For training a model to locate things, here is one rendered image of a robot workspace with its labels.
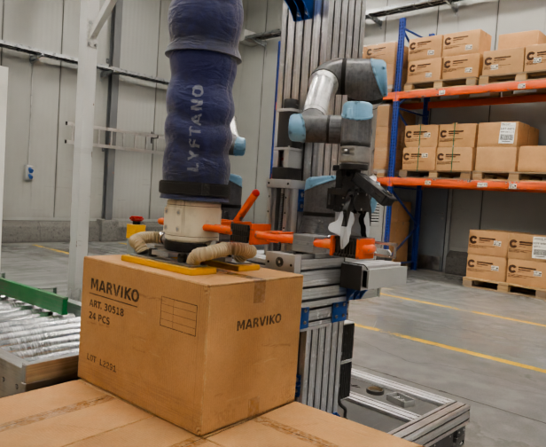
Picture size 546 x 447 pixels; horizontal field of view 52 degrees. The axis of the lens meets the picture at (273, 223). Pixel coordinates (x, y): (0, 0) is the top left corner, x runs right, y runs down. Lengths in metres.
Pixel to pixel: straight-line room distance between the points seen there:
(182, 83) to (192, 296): 0.64
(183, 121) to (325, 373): 1.25
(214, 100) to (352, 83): 0.44
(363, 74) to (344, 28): 0.59
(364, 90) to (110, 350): 1.13
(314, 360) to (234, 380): 0.80
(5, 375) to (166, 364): 0.66
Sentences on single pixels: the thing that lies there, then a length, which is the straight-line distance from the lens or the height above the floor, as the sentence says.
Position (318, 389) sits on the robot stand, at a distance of 2.43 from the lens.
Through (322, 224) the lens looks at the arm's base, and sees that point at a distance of 1.98.
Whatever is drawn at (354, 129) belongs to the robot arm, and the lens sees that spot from 1.39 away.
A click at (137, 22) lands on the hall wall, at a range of 13.01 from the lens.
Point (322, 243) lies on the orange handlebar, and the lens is 1.42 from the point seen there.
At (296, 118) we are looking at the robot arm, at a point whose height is 1.40.
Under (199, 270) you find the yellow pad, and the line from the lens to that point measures 1.61.
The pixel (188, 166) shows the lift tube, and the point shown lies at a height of 1.26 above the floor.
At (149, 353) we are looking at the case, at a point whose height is 0.71.
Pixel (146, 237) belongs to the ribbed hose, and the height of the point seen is 1.02.
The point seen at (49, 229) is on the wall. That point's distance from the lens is 11.57.
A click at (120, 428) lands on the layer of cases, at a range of 1.64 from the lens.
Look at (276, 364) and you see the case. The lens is 1.73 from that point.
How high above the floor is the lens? 1.19
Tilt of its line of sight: 3 degrees down
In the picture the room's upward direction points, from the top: 4 degrees clockwise
